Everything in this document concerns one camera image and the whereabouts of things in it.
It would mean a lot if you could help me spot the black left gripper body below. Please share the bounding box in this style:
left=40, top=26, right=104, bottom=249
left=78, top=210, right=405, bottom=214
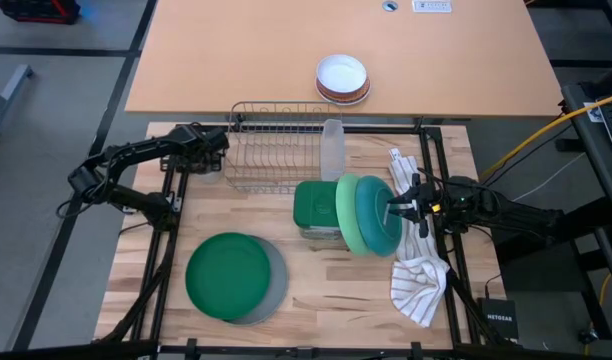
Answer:
left=183, top=124, right=231, bottom=174

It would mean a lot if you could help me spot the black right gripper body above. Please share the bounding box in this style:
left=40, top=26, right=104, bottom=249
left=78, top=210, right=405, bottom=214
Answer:
left=405, top=172, right=442, bottom=240

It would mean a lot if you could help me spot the teal plate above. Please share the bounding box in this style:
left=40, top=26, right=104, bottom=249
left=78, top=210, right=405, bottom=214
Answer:
left=354, top=174, right=403, bottom=258

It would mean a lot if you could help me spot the light green plate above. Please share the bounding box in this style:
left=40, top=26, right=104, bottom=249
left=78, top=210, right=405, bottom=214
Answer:
left=335, top=173, right=375, bottom=257

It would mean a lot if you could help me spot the green Cascade detergent tub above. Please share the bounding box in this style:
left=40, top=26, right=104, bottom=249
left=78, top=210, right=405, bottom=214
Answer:
left=292, top=179, right=343, bottom=241

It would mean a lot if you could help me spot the dark green plate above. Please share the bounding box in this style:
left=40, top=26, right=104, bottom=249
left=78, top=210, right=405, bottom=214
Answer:
left=184, top=232, right=272, bottom=321

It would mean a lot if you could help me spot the grey plate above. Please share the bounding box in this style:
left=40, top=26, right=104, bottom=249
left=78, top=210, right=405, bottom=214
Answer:
left=230, top=234, right=290, bottom=327

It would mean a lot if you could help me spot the grey translucent cup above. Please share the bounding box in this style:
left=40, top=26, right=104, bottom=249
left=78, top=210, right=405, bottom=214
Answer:
left=198, top=167, right=225, bottom=185

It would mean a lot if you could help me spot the white striped dish towel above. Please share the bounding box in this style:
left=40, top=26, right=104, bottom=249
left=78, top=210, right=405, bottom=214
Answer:
left=388, top=147, right=452, bottom=329

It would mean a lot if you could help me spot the light wooden desk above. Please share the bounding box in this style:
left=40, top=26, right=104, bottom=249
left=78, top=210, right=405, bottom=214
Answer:
left=124, top=0, right=565, bottom=120

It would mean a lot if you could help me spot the translucent plastic utensil holder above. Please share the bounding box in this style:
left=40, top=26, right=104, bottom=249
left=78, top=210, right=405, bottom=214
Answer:
left=319, top=118, right=346, bottom=182

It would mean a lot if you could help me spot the white bowl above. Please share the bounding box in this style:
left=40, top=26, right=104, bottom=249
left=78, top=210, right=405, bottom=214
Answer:
left=316, top=53, right=368, bottom=95

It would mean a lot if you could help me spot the red and black crate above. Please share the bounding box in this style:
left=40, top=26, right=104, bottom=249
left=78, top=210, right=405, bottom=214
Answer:
left=0, top=0, right=82, bottom=25

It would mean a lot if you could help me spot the metal wire dish rack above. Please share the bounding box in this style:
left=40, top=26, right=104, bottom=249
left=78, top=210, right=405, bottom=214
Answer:
left=223, top=101, right=345, bottom=195

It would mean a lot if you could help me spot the black Netgear network switch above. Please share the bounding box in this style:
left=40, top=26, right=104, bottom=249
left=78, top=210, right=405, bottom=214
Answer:
left=478, top=297, right=520, bottom=343

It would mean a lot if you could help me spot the yellow cable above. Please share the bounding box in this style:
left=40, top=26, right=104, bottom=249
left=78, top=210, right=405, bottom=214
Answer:
left=583, top=272, right=612, bottom=346
left=480, top=91, right=612, bottom=180

